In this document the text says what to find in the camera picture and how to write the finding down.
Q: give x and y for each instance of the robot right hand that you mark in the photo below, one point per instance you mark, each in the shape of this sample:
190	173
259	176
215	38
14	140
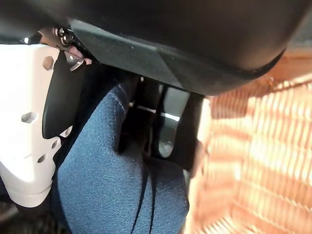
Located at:
170	36

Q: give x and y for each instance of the blue garment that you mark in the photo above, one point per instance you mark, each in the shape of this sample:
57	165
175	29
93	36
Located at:
117	175

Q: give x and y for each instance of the woven wicker laundry basket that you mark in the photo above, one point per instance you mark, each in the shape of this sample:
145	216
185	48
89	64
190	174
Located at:
258	158

